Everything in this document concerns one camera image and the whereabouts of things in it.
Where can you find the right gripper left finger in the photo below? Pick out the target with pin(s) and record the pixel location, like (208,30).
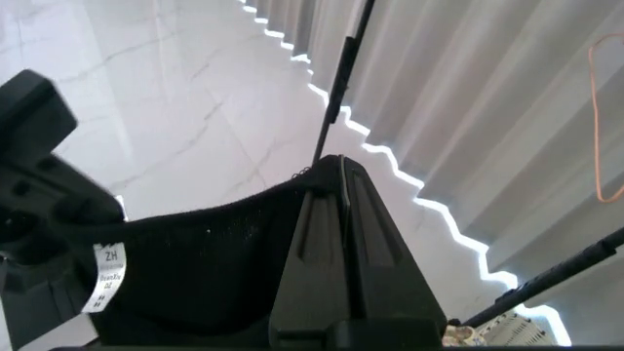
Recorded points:
(312,273)

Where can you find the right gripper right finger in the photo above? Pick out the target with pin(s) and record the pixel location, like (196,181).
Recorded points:
(385,263)

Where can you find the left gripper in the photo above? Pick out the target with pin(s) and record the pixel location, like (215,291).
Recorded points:
(44,283)

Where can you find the cream printed shorts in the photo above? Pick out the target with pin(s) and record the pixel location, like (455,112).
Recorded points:
(460,336)

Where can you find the black garment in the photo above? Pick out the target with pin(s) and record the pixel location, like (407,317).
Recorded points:
(205,263)

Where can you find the pink clothes hanger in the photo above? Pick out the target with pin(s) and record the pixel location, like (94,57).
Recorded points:
(596,127)

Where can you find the white laundry basket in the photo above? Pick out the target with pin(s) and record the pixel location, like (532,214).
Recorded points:
(517,331)

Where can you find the black clothes rack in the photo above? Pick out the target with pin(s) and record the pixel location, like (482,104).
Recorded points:
(343,73)

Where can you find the white curtain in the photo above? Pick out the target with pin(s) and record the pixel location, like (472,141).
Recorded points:
(487,97)

